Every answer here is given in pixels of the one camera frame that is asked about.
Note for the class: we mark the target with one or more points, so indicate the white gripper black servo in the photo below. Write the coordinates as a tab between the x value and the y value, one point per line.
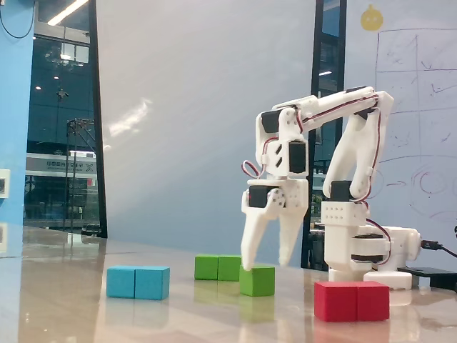
295	197

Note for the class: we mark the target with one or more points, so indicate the small green cube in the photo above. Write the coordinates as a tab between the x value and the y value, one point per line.
257	284

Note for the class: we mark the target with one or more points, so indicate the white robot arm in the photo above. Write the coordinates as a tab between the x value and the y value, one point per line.
357	103

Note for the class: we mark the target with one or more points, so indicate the long green block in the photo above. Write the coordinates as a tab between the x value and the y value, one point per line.
218	268

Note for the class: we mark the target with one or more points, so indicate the long red block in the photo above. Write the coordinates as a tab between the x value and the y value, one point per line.
351	302

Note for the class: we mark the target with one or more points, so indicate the long blue block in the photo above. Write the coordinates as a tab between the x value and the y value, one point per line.
137	283

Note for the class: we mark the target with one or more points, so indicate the flat black power box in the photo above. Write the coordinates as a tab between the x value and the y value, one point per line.
435	277

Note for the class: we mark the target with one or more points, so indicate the whiteboard with marker drawings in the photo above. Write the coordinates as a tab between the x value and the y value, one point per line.
421	71

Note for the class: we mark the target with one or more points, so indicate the yellow round sticker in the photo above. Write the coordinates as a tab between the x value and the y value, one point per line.
372	18

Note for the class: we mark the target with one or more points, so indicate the black window frame post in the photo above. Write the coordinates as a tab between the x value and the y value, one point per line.
97	125

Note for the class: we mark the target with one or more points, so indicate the white wall socket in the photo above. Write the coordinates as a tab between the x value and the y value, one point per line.
4	183

